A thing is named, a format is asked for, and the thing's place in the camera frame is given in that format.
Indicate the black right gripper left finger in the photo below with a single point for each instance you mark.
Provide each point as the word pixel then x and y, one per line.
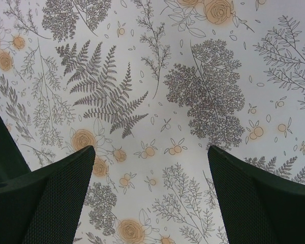
pixel 44 206

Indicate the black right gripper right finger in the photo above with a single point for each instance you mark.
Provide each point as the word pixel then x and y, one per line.
pixel 256 206

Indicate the floral patterned table mat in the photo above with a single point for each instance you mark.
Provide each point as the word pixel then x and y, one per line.
pixel 151 85

